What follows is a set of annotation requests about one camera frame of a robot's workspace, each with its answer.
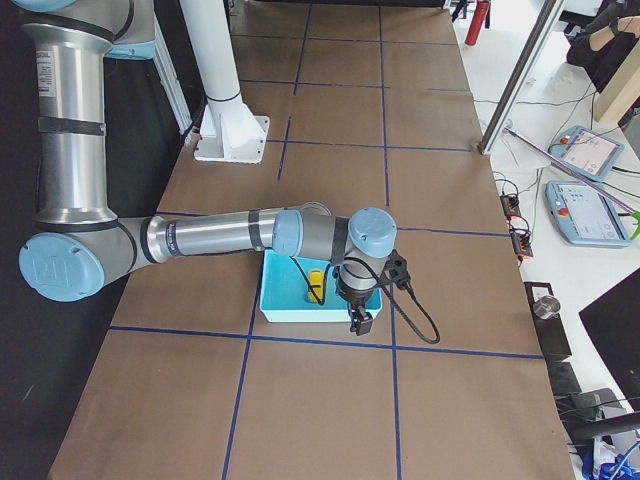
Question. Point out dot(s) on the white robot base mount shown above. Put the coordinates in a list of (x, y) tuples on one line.
[(231, 133)]

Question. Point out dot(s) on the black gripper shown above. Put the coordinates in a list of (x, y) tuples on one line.
[(356, 297)]

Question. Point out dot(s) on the teach pendant tablet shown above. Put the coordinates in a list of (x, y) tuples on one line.
[(583, 217), (586, 152)]

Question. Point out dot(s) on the red cylinder bottle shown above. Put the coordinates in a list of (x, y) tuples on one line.
[(479, 21)]

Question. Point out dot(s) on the small metal cup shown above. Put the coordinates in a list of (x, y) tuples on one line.
[(546, 307)]

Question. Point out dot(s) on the turquoise plastic storage bin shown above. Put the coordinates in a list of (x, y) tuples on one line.
[(284, 295)]

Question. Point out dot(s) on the yellow beetle toy car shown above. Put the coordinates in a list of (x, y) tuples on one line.
[(316, 286)]

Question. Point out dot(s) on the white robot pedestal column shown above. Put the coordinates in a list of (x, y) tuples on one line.
[(209, 35)]

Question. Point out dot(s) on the near teach pendant tablet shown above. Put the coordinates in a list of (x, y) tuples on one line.
[(583, 217)]

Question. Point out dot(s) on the aluminium frame post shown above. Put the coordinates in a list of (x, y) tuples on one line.
[(548, 16)]

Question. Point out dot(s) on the far teach pendant tablet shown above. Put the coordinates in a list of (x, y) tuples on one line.
[(586, 152)]

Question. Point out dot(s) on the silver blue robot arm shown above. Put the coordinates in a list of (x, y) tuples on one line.
[(83, 245)]

